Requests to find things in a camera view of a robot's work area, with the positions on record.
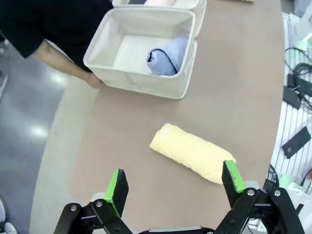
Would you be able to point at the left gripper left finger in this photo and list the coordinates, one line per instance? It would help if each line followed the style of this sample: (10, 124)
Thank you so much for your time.
(117, 195)

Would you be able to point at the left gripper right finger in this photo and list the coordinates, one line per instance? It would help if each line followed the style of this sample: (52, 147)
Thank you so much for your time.
(234, 185)

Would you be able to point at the yellow towel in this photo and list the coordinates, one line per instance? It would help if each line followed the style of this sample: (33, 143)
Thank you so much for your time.
(185, 151)

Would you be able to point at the beige fabric storage bin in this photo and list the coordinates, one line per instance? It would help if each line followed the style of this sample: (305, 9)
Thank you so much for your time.
(201, 14)
(146, 83)

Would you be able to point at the lavender blue towel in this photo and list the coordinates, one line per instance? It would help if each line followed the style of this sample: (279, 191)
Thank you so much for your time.
(168, 58)

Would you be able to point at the dark grey towel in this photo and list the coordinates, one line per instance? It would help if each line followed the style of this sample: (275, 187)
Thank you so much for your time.
(136, 1)

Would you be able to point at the pink towel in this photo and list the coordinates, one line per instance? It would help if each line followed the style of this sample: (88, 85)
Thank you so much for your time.
(161, 2)

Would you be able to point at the person's right forearm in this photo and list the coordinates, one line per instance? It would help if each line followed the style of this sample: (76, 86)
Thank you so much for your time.
(58, 62)

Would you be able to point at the person's right hand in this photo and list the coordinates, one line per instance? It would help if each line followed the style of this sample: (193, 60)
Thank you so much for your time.
(93, 80)

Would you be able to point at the white slatted bench surface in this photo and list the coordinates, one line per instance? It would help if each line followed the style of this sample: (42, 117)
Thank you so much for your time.
(287, 117)

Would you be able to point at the black power adapter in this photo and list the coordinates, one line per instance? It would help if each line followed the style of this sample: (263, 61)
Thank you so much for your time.
(291, 97)

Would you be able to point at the person in black shirt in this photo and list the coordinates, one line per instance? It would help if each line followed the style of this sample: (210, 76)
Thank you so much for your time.
(48, 24)

